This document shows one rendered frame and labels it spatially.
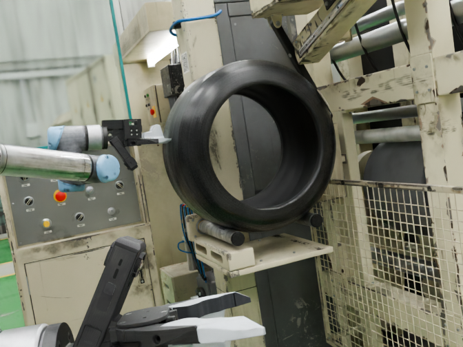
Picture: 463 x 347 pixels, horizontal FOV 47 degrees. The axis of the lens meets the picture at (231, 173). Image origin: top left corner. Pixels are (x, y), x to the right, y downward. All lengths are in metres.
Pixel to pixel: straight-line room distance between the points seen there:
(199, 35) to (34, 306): 1.22
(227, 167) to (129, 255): 1.53
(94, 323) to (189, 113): 1.16
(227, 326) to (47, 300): 1.84
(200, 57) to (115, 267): 1.56
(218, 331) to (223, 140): 1.59
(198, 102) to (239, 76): 0.15
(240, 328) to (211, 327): 0.02
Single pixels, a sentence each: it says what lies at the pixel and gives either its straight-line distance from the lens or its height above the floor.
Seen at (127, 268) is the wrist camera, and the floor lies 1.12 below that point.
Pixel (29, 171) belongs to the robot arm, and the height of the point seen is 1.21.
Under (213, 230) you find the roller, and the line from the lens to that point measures 1.81.
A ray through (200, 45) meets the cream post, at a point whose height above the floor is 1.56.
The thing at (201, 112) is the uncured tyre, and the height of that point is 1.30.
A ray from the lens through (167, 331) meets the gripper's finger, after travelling 0.47.
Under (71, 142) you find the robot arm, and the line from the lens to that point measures 1.60.
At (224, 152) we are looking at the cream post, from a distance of 2.02.
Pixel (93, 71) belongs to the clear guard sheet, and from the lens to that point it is 2.28.
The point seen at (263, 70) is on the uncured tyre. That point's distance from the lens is 1.69.
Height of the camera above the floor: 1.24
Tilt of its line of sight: 5 degrees down
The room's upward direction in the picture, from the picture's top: 9 degrees counter-clockwise
